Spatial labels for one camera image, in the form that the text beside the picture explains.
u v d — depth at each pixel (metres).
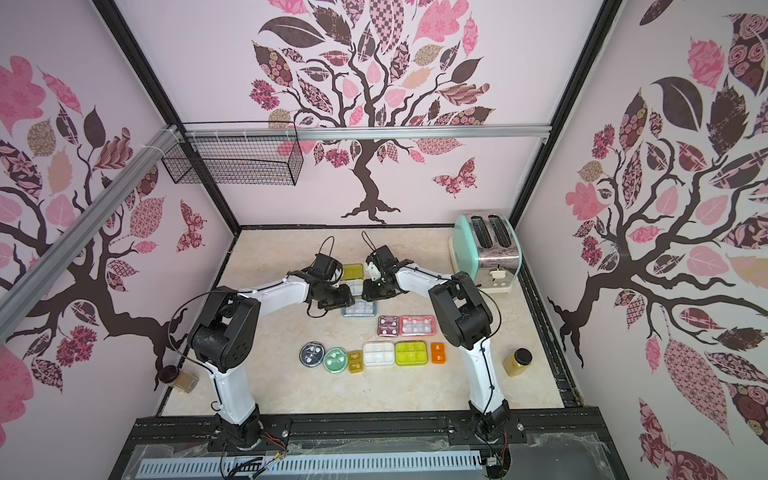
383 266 0.80
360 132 0.92
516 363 0.77
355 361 0.84
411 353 0.86
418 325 0.92
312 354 0.86
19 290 0.51
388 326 0.92
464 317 0.56
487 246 0.94
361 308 0.96
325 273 0.79
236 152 0.95
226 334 0.50
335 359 0.85
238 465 0.72
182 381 0.76
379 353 0.86
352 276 1.03
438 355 0.85
